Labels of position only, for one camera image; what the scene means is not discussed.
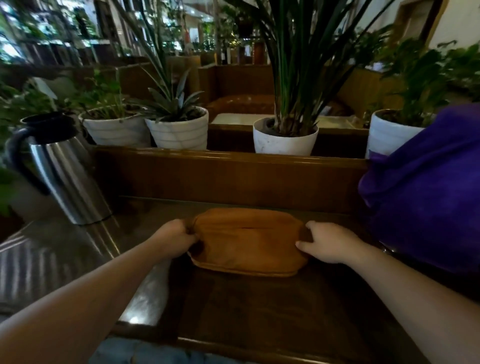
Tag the person's left hand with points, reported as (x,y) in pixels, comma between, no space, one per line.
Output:
(172,240)

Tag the person's right hand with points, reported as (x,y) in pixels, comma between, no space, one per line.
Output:
(333,243)

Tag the wooden tray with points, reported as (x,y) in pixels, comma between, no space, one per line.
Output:
(247,243)

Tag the person's right forearm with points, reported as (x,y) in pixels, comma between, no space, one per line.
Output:
(420,300)

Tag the person's left forearm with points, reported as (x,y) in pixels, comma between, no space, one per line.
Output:
(75,311)

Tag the dark wooden partition ledge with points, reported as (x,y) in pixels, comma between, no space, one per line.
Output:
(225,180)

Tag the purple cloth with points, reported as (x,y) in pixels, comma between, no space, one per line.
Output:
(423,195)

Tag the spiky plant in white pot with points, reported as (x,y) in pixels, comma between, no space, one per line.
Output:
(180,133)

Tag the tall grass plant white pot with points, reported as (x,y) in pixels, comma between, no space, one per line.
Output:
(285,144)

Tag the stainless steel thermos jug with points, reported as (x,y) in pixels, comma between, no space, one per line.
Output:
(71,180)

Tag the bushy plant in white pot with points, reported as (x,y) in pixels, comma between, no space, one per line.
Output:
(390,138)

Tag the leafy plant in white pot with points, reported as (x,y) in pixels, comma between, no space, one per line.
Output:
(116,131)

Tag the light wooden booth panel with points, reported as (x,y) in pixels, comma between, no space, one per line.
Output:
(360,90)

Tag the brown booth bench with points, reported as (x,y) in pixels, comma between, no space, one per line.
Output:
(240,80)

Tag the white plant label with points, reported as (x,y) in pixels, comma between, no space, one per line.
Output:
(45,88)

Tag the shelf rack with plants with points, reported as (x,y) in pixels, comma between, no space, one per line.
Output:
(56,48)

